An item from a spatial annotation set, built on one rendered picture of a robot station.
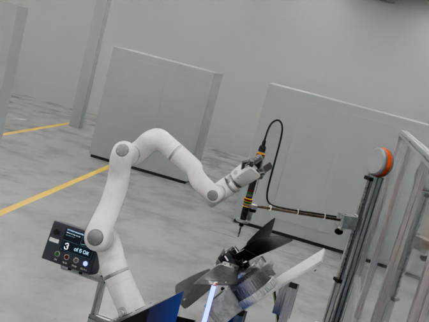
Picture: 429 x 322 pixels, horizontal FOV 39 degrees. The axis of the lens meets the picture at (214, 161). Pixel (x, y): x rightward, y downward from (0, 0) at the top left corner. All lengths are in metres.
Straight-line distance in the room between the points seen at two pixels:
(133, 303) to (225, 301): 0.67
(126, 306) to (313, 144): 6.22
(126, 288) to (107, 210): 0.34
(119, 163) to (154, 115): 7.79
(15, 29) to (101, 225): 1.42
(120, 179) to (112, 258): 0.34
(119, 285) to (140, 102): 7.97
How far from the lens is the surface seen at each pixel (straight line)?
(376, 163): 3.43
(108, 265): 2.72
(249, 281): 3.24
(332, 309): 3.63
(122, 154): 2.68
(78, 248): 3.01
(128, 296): 2.71
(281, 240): 3.16
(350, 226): 3.44
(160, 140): 2.73
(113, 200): 2.73
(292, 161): 8.66
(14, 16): 1.43
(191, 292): 3.31
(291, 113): 8.61
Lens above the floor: 2.20
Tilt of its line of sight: 9 degrees down
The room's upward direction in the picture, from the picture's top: 15 degrees clockwise
